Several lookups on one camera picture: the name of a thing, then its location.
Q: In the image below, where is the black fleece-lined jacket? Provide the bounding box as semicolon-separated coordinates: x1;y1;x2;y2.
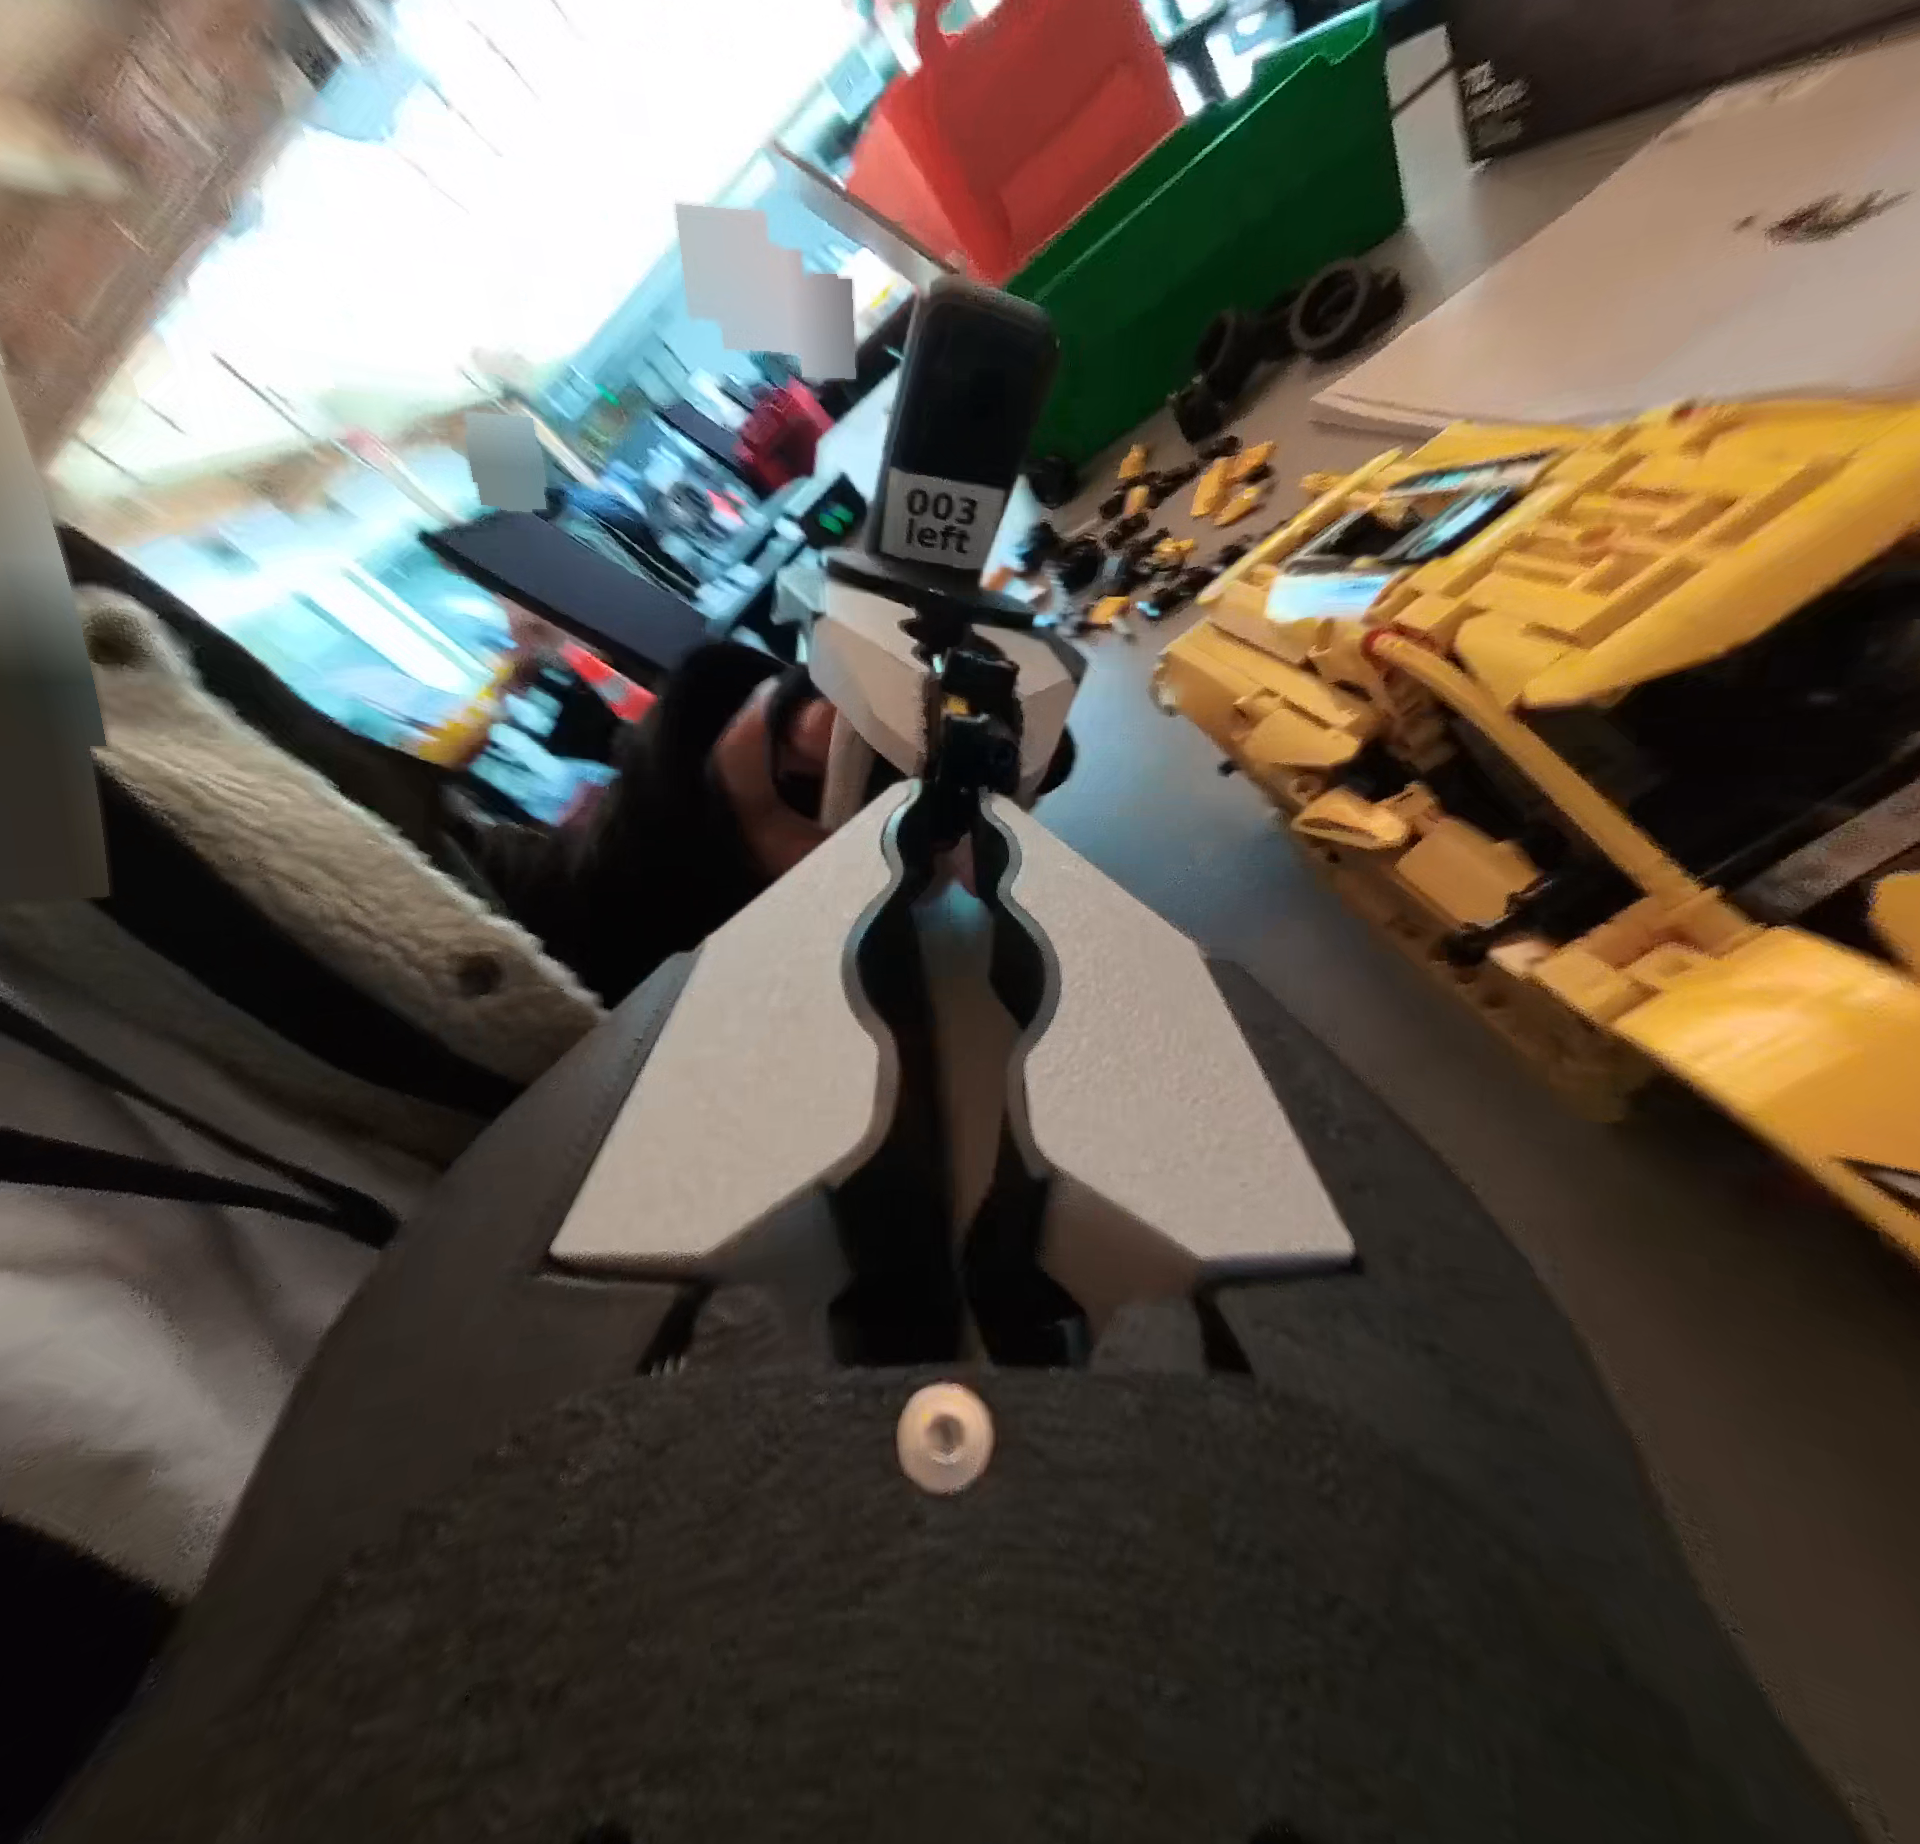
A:
59;524;603;1126

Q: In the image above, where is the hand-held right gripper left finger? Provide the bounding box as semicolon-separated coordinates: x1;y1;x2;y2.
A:
550;781;928;1338

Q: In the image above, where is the black background table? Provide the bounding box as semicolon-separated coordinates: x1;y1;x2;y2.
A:
421;509;707;668

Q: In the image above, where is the brick set box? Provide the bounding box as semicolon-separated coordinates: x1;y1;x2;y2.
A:
1432;0;1920;168

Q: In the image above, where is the black brick assembly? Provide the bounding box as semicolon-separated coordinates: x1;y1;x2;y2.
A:
913;641;1034;887

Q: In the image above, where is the pile of yellow black pieces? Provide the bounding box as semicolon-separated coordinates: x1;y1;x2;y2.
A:
1021;434;1277;638

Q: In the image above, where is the yellow brick car model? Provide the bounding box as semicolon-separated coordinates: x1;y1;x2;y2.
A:
1156;396;1920;1261

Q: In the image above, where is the open instruction booklet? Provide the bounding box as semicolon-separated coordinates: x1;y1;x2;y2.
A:
1312;66;1920;437

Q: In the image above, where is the grey desk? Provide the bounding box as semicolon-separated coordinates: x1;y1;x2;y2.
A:
811;16;1920;1844

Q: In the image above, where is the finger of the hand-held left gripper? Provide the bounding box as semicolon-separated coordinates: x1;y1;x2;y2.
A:
808;581;944;815
993;629;1094;800

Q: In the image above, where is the red plastic carry case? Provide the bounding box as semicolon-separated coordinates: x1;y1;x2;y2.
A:
847;0;1187;288

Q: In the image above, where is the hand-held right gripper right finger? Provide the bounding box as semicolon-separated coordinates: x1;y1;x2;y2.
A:
980;800;1358;1294

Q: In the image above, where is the green plastic bin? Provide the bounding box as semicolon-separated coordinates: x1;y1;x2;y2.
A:
1006;0;1411;468

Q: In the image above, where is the light grey hoodie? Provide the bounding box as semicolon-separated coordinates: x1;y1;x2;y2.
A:
0;900;438;1562

